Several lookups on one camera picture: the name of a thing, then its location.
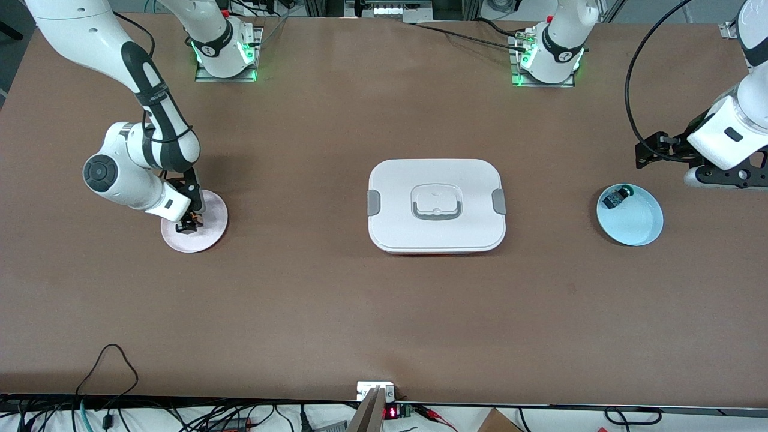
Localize white lunch box grey clips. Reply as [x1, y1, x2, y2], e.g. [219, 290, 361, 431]
[367, 159, 506, 255]

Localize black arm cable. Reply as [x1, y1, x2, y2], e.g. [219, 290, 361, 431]
[114, 12, 196, 181]
[625, 0, 694, 160]

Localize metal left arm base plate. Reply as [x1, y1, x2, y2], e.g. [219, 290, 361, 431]
[509, 33, 575, 88]

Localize aluminium frame structure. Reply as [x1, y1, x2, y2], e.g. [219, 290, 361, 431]
[303, 0, 482, 23]

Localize thin black looped cable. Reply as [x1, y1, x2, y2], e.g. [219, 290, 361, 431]
[75, 344, 140, 416]

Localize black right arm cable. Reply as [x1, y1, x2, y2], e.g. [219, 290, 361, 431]
[114, 12, 196, 181]

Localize grey slanted beam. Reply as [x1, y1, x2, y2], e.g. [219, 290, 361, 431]
[347, 387, 388, 432]

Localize black switch with green button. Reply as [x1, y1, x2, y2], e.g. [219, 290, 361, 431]
[602, 187, 635, 210]

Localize black coiled cable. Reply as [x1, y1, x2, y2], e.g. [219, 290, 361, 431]
[604, 406, 664, 427]

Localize black cable to base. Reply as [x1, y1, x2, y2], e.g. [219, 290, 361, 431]
[414, 22, 530, 52]

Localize light blue round plate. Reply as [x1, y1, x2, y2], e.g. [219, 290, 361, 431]
[596, 184, 664, 247]

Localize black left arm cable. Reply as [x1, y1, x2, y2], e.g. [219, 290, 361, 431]
[625, 0, 694, 160]

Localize pink round plate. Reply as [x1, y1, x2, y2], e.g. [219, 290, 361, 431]
[160, 190, 229, 253]

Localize small white mounted device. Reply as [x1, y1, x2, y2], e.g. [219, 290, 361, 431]
[356, 381, 396, 402]

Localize brown cardboard box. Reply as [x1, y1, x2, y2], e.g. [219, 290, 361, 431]
[477, 408, 524, 432]

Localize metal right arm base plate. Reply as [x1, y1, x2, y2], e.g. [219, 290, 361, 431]
[194, 26, 263, 83]

